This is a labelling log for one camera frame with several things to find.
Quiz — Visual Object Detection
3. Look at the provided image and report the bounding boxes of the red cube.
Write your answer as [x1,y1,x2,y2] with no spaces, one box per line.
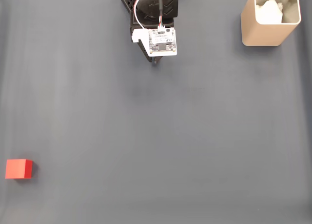
[4,159,34,180]

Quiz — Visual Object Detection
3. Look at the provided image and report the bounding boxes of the beige rounded box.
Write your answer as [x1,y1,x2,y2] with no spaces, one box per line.
[240,0,302,47]

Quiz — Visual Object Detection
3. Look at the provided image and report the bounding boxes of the dark grey table mat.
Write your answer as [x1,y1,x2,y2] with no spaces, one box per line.
[0,0,312,224]

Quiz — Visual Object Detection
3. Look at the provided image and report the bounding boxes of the white crumpled paper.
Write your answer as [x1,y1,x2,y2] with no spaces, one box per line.
[255,0,284,24]

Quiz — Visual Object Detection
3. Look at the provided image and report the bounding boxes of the white motor cable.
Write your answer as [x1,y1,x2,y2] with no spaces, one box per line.
[133,0,158,29]

